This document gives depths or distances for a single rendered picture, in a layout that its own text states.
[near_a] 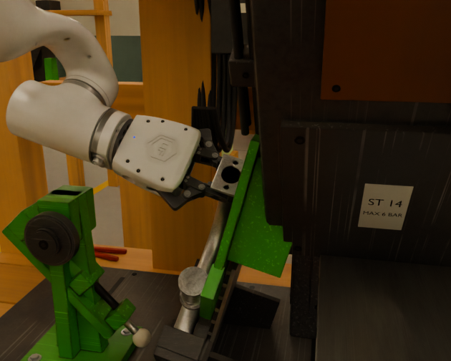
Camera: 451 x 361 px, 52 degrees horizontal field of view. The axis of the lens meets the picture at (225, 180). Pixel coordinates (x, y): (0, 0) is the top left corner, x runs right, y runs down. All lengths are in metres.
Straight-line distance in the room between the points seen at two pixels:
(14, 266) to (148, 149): 0.61
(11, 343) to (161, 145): 0.43
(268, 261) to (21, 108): 0.39
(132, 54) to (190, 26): 10.85
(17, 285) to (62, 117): 0.51
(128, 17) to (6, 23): 11.17
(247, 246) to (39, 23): 0.36
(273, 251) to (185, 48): 0.48
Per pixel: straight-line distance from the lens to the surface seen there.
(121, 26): 11.84
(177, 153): 0.63
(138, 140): 0.65
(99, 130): 0.65
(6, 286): 1.09
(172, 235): 1.01
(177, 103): 0.93
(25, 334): 0.89
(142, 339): 0.74
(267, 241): 0.57
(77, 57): 0.72
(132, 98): 1.06
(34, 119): 0.69
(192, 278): 0.60
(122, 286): 0.97
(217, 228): 0.72
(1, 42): 0.61
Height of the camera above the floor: 1.39
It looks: 18 degrees down
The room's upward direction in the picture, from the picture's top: straight up
